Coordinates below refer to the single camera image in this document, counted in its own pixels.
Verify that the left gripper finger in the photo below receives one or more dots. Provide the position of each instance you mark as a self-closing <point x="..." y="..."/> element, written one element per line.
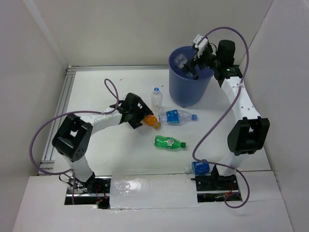
<point x="135" y="123"/>
<point x="145" y="110"/>

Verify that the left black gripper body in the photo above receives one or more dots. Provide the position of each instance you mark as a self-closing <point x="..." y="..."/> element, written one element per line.
<point x="135" y="114"/>

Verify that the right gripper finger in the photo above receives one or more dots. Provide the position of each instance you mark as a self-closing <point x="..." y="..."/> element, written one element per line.
<point x="192" y="66"/>
<point x="189" y="68"/>

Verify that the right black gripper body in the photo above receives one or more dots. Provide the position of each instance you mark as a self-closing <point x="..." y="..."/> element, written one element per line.
<point x="207" y="58"/>

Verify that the black label clear bottle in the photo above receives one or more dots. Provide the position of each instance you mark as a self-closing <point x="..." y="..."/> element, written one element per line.
<point x="181" y="62"/>

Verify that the orange plastic bottle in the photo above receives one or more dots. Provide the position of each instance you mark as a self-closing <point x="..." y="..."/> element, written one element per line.
<point x="152" y="121"/>

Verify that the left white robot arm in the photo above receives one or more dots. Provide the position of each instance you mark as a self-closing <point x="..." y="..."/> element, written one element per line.
<point x="73" y="136"/>

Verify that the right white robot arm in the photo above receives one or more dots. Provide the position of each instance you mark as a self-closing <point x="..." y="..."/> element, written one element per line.
<point x="250" y="131"/>

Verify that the blue plastic bin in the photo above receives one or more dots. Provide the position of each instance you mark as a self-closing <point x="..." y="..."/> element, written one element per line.
<point x="184" y="90"/>

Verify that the small clear bottle white cap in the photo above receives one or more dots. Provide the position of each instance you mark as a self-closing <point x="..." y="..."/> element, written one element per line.
<point x="156" y="101"/>

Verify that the blue label water bottle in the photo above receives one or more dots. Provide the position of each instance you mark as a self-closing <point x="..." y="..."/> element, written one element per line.
<point x="176" y="117"/>

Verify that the green plastic bottle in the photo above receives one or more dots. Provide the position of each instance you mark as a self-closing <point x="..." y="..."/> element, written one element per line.
<point x="168" y="143"/>

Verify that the crushed blue label bottle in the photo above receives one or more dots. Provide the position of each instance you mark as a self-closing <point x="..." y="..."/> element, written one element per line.
<point x="197" y="168"/>

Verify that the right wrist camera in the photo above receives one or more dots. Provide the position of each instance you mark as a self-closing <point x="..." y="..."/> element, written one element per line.
<point x="200" y="43"/>

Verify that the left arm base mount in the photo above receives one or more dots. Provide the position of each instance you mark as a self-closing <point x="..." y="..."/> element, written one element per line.
<point x="97" y="194"/>

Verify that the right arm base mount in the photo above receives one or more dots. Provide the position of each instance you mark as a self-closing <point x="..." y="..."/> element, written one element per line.
<point x="210" y="192"/>

